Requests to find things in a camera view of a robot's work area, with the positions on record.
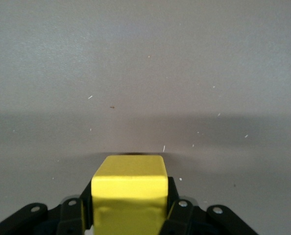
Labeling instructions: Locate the yellow block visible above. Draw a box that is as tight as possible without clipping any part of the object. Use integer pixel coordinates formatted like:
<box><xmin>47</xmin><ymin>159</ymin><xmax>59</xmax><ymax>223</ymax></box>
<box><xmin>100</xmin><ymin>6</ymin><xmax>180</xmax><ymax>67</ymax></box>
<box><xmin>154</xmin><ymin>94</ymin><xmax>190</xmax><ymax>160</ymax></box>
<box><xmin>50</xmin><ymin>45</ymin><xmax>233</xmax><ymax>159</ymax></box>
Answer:
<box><xmin>91</xmin><ymin>154</ymin><xmax>170</xmax><ymax>235</ymax></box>

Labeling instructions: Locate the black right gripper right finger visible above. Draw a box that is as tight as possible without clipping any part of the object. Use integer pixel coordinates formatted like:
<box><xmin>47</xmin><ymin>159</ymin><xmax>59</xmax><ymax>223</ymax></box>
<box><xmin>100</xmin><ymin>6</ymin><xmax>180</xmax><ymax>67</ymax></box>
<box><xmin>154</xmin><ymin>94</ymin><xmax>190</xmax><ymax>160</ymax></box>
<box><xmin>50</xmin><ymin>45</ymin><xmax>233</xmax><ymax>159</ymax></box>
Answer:
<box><xmin>159</xmin><ymin>176</ymin><xmax>259</xmax><ymax>235</ymax></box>

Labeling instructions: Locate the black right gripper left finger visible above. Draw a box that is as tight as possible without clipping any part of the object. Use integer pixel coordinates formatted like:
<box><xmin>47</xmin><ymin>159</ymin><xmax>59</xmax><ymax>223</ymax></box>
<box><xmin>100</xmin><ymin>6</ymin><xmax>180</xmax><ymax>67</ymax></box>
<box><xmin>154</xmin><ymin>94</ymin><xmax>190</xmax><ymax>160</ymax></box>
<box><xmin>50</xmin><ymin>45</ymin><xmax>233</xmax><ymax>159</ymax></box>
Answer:
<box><xmin>0</xmin><ymin>179</ymin><xmax>94</xmax><ymax>235</ymax></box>

